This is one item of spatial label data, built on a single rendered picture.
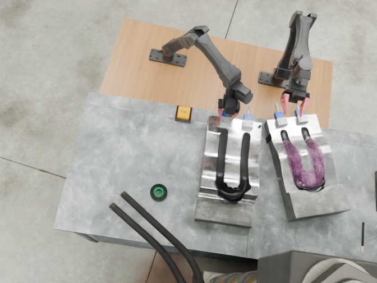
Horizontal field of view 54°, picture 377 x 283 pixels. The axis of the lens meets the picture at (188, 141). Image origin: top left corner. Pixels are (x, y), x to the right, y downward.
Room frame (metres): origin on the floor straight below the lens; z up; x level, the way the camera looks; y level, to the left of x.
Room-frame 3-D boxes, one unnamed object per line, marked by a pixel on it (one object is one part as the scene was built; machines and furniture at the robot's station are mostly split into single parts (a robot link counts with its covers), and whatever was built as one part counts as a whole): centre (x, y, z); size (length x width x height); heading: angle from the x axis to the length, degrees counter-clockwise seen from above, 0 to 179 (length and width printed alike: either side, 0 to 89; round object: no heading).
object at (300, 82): (0.81, -0.40, 1.25); 0.07 x 0.06 x 0.11; 87
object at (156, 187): (0.37, 0.10, 0.82); 0.08 x 0.08 x 0.04
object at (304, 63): (0.90, -0.41, 1.24); 0.12 x 0.09 x 0.12; 177
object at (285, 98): (0.74, -0.38, 1.19); 0.09 x 0.07 x 0.07; 177
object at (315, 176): (0.62, -0.56, 0.90); 0.26 x 0.18 x 0.08; 18
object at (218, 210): (0.53, -0.21, 0.87); 0.50 x 0.26 x 0.14; 1
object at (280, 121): (0.86, -0.43, 0.86); 0.13 x 0.05 x 0.05; 18
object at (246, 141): (0.54, -0.22, 0.92); 0.35 x 0.16 x 0.09; 1
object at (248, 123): (0.80, -0.27, 0.89); 0.13 x 0.05 x 0.05; 1
